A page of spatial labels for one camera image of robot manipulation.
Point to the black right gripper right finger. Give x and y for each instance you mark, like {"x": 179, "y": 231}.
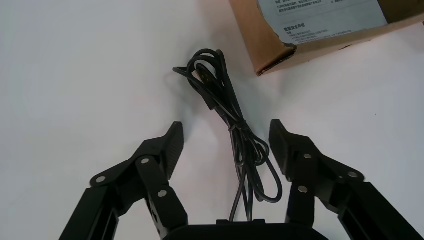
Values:
{"x": 318, "y": 179}

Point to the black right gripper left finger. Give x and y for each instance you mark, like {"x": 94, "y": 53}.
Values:
{"x": 152, "y": 185}

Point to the brown cardboard storage box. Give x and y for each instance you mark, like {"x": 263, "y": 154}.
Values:
{"x": 265, "y": 39}

